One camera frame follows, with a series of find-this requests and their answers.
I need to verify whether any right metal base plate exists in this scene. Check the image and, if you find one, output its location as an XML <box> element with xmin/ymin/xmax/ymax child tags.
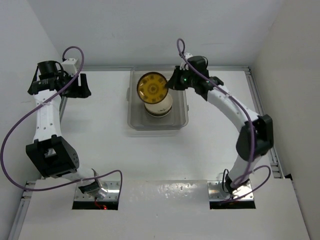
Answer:
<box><xmin>207</xmin><ymin>180</ymin><xmax>254</xmax><ymax>203</ymax></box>

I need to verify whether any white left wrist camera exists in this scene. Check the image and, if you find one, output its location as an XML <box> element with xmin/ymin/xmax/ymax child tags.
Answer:
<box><xmin>61</xmin><ymin>58</ymin><xmax>80</xmax><ymax>77</ymax></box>

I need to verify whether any metal base plate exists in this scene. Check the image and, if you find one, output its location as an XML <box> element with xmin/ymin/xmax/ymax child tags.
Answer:
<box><xmin>74</xmin><ymin>180</ymin><xmax>120</xmax><ymax>202</ymax></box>
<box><xmin>207</xmin><ymin>180</ymin><xmax>254</xmax><ymax>203</ymax></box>

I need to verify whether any yellow brown patterned plate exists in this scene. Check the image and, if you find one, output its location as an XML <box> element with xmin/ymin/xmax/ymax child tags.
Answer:
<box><xmin>136</xmin><ymin>71</ymin><xmax>169</xmax><ymax>105</ymax></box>

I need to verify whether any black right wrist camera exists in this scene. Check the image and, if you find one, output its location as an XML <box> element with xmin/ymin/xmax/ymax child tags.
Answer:
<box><xmin>188</xmin><ymin>55</ymin><xmax>208</xmax><ymax>75</ymax></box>

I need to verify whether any clear plastic bin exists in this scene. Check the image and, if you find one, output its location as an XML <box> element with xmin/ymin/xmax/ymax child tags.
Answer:
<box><xmin>126</xmin><ymin>66</ymin><xmax>189</xmax><ymax>131</ymax></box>

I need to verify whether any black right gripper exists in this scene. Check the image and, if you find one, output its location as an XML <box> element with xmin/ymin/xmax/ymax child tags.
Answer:
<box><xmin>165</xmin><ymin>66</ymin><xmax>196</xmax><ymax>91</ymax></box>

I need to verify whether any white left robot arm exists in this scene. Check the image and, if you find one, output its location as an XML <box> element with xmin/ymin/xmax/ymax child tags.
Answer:
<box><xmin>25</xmin><ymin>58</ymin><xmax>108</xmax><ymax>200</ymax></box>

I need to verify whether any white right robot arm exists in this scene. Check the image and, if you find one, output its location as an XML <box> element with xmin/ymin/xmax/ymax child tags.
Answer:
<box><xmin>165</xmin><ymin>53</ymin><xmax>274</xmax><ymax>194</ymax></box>

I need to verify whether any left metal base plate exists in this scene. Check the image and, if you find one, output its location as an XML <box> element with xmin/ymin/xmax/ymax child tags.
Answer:
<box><xmin>74</xmin><ymin>180</ymin><xmax>120</xmax><ymax>202</ymax></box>

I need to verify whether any cream plate with green patch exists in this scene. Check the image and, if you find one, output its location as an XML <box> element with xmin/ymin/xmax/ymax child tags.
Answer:
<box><xmin>144</xmin><ymin>93</ymin><xmax>173</xmax><ymax>114</ymax></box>

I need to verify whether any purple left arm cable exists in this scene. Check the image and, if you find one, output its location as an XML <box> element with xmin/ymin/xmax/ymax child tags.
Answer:
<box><xmin>0</xmin><ymin>46</ymin><xmax>123</xmax><ymax>196</ymax></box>

